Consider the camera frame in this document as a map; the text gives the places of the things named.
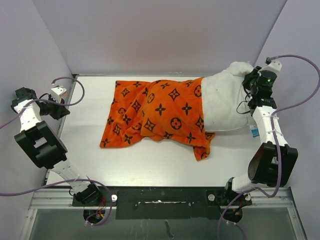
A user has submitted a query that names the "white pillow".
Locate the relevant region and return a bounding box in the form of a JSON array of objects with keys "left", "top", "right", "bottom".
[{"left": 201, "top": 61, "right": 255, "bottom": 132}]

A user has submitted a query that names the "orange patterned pillowcase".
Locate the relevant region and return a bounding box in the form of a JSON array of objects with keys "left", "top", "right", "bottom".
[{"left": 99, "top": 77, "right": 215, "bottom": 161}]

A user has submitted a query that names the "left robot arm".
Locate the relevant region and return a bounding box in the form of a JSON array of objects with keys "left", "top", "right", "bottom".
[{"left": 11, "top": 86, "right": 102, "bottom": 206}]

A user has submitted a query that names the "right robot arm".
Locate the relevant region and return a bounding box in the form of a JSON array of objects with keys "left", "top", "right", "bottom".
[{"left": 222, "top": 60, "right": 298, "bottom": 205}]

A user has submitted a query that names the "blue white pillow label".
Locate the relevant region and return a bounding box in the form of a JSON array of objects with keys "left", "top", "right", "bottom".
[{"left": 249, "top": 124, "right": 260, "bottom": 138}]

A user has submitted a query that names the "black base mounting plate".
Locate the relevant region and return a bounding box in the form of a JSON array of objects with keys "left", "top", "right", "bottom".
[{"left": 71, "top": 186, "right": 253, "bottom": 221}]

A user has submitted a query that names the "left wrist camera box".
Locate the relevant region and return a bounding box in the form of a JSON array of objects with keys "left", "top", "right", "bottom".
[{"left": 50, "top": 85, "right": 68, "bottom": 104}]

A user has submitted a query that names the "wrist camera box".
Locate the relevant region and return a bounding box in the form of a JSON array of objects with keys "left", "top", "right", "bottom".
[
  {"left": 50, "top": 85, "right": 68, "bottom": 104},
  {"left": 264, "top": 57, "right": 282, "bottom": 74}
]

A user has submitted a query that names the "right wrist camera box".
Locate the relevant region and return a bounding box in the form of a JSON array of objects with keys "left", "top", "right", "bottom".
[{"left": 264, "top": 57, "right": 282, "bottom": 74}]

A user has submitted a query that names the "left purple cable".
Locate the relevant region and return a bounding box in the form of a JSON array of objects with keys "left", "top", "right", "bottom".
[{"left": 0, "top": 76, "right": 113, "bottom": 227}]

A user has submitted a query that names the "purple cable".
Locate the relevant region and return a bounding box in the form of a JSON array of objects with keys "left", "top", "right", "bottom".
[
  {"left": 216, "top": 54, "right": 320, "bottom": 240},
  {"left": 0, "top": 76, "right": 113, "bottom": 227}
]

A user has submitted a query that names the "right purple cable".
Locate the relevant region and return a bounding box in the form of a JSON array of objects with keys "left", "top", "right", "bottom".
[{"left": 216, "top": 54, "right": 320, "bottom": 240}]

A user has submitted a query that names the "aluminium frame rail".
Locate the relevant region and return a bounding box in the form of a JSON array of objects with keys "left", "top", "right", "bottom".
[{"left": 29, "top": 187, "right": 295, "bottom": 210}]

